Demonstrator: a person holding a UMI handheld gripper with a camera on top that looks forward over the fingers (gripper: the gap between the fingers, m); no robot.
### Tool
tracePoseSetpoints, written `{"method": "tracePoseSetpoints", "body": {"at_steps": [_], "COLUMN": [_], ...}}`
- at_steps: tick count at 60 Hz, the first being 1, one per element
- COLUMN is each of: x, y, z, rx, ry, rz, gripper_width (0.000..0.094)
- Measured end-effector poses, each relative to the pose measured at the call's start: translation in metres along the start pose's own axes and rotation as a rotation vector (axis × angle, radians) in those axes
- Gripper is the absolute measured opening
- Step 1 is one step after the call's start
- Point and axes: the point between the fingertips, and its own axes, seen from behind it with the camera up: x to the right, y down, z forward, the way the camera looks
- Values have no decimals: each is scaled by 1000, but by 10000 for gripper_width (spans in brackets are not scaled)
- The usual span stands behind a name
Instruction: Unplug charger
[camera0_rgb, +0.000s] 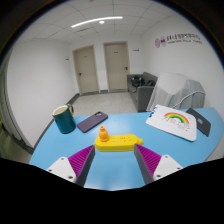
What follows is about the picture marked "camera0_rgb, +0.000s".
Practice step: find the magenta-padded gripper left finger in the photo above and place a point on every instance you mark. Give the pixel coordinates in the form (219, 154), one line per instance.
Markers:
(63, 166)

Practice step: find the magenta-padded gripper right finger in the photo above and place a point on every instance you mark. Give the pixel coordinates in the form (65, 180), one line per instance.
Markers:
(166, 166)

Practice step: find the orange charger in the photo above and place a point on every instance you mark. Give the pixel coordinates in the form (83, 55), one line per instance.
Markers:
(103, 135)

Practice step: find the white rainbow-print mouse pad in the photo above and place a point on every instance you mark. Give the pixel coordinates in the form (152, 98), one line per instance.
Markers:
(173, 123)

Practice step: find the teal mug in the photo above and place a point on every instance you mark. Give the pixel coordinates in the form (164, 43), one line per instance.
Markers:
(65, 121)

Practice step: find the yellow power strip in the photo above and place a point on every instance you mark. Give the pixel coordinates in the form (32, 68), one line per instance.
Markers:
(120, 144)

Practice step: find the purple smartphone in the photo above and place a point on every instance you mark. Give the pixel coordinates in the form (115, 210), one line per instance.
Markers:
(92, 121)

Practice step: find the black notebook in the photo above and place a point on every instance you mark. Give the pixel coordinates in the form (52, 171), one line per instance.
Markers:
(200, 121)

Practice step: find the grey sofa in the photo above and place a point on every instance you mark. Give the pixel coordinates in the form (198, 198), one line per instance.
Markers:
(141, 96)

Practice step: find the white cloth-covered furniture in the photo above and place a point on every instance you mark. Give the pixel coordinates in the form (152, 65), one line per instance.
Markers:
(173, 88)

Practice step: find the black bag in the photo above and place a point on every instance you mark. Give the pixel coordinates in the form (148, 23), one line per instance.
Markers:
(138, 81)

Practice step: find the beige door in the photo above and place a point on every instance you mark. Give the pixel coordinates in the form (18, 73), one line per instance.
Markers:
(86, 70)
(116, 66)

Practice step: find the small round ceiling light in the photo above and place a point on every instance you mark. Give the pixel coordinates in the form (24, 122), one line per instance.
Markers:
(101, 22)

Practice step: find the long ceiling light strip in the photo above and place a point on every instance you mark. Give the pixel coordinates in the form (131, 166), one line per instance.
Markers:
(96, 21)

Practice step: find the wall lettering sign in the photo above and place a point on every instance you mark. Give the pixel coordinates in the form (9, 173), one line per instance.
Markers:
(180, 40)

